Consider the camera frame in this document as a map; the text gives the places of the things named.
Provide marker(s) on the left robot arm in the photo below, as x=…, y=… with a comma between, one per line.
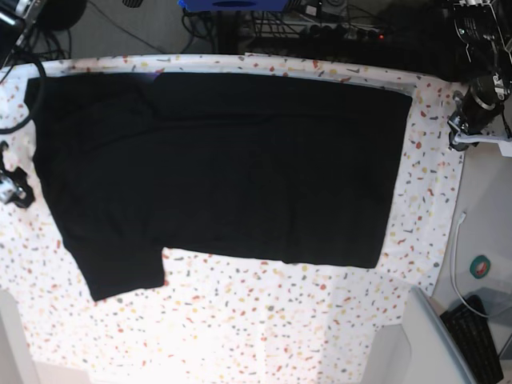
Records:
x=484, y=27

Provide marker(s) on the terrazzo patterned tablecloth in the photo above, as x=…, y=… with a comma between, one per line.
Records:
x=227, y=320

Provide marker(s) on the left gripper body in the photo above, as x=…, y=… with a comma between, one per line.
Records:
x=474, y=112

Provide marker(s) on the black wire rack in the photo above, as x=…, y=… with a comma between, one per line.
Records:
x=277, y=33

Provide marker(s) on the blue box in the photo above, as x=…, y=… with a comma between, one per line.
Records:
x=232, y=5

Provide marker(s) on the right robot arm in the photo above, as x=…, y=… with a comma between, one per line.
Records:
x=17, y=17

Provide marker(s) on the black keyboard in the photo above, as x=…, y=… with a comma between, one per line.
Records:
x=471, y=334

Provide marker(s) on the black power strip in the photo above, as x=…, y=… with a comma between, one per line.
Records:
x=342, y=32

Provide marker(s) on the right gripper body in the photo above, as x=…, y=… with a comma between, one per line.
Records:
x=14, y=184

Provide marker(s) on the grey monitor edge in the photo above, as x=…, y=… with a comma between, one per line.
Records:
x=435, y=358

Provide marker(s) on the black t-shirt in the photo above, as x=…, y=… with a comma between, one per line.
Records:
x=240, y=165

